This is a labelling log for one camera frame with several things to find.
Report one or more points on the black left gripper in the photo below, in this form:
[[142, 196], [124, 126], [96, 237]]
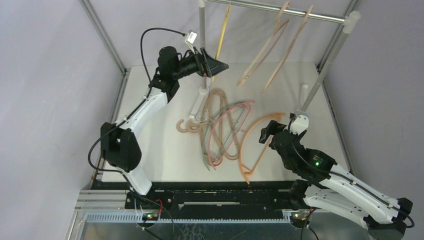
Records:
[[212, 67]]

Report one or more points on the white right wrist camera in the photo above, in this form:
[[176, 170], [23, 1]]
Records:
[[299, 122]]

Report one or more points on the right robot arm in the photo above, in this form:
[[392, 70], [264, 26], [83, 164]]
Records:
[[325, 185]]

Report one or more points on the yellow wire hanger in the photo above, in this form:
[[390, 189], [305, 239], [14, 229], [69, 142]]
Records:
[[223, 31]]

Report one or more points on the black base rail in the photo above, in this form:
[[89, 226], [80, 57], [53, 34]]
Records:
[[206, 201]]

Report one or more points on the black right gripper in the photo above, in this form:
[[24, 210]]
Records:
[[274, 135]]

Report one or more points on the aluminium frame post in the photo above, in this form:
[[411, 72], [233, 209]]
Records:
[[103, 34], [352, 6]]

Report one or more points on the aluminium frame left post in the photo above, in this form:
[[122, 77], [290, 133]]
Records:
[[103, 34]]

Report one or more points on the aluminium frame right post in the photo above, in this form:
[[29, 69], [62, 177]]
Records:
[[352, 6]]

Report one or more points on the metal clothes rack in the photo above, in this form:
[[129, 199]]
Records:
[[303, 106]]

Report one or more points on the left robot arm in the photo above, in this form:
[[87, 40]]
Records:
[[119, 146]]

